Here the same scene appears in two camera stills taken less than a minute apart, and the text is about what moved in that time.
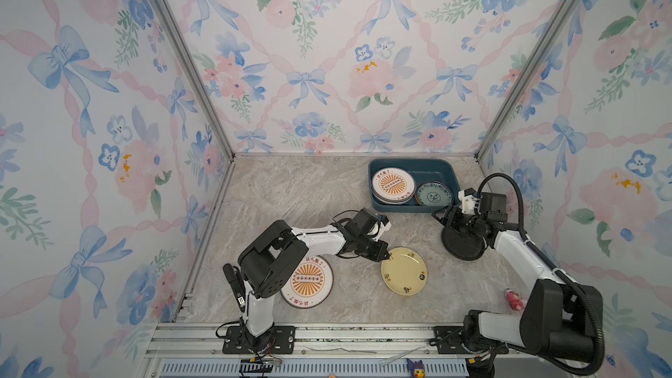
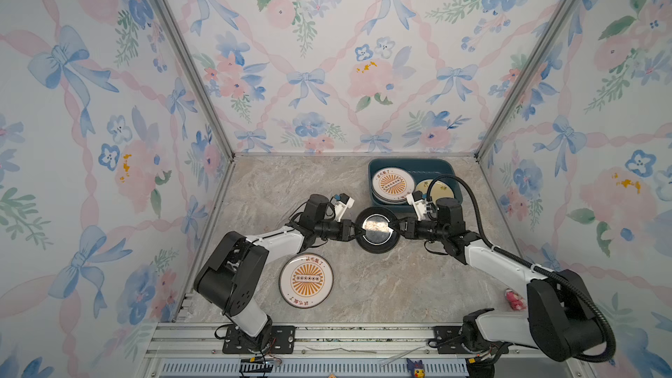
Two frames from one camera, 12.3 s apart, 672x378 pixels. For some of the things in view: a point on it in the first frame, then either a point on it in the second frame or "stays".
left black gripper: [380, 246] to [345, 227]
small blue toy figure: [417, 368] stays
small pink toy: [516, 302] stays
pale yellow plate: [404, 271] to [438, 189]
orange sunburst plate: [393, 185] stays
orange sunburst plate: [311, 283] stays
